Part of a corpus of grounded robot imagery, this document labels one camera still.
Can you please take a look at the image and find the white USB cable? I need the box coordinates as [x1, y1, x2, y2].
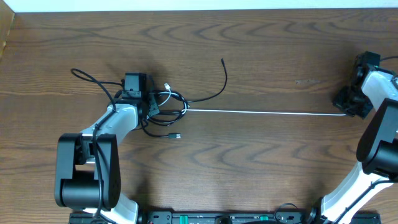
[155, 82, 348, 117]

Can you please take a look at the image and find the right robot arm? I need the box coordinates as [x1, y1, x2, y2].
[307, 51, 397, 223]

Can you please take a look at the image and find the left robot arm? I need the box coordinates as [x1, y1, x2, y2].
[54, 73, 154, 223]

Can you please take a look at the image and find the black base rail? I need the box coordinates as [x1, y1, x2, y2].
[68, 210, 382, 224]

